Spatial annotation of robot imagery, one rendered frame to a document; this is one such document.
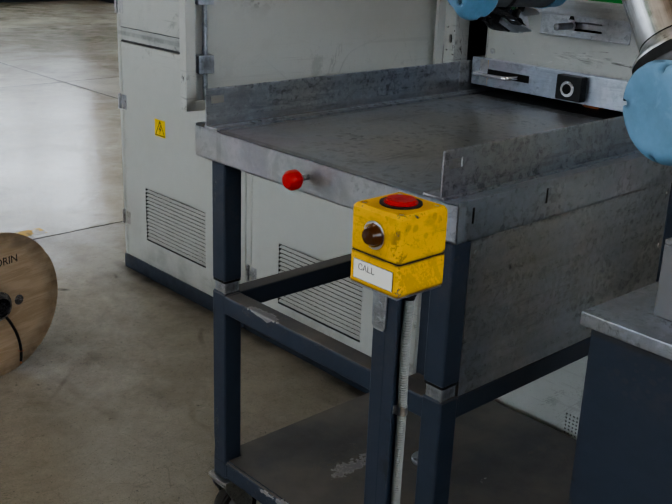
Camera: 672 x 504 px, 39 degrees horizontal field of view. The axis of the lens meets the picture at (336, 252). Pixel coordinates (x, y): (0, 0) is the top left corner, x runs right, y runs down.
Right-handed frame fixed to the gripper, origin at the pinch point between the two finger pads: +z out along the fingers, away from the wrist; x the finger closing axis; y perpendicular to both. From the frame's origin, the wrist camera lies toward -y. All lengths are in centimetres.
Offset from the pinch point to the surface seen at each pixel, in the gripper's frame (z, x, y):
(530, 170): -25, -32, 34
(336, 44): -10.4, -14.4, -35.0
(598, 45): 14.2, 4.0, 8.6
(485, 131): -6.5, -23.6, 7.9
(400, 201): -62, -48, 45
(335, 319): 48, -70, -56
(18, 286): -8, -97, -115
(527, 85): 18.1, -5.6, -6.4
